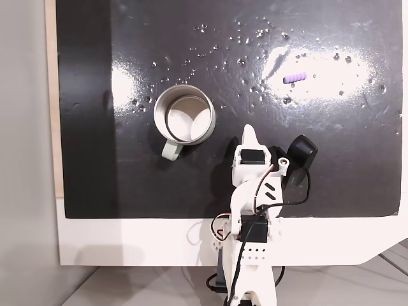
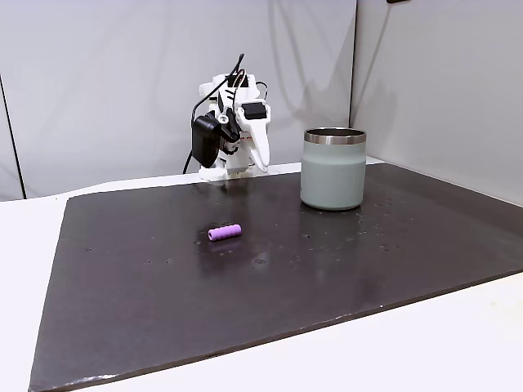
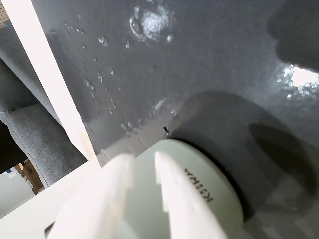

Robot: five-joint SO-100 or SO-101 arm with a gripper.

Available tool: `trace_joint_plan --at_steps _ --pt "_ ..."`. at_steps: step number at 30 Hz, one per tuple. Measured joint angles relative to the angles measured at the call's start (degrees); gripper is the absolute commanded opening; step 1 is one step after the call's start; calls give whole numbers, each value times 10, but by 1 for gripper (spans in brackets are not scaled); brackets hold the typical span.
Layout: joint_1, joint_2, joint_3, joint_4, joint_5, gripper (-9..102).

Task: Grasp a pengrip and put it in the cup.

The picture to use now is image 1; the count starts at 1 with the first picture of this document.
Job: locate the purple ribbed pen grip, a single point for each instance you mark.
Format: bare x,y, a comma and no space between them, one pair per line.
294,77

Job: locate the black table mat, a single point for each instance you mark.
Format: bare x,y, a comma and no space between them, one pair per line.
95,159

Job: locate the pale wooden board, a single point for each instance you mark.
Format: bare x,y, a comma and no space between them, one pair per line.
52,95

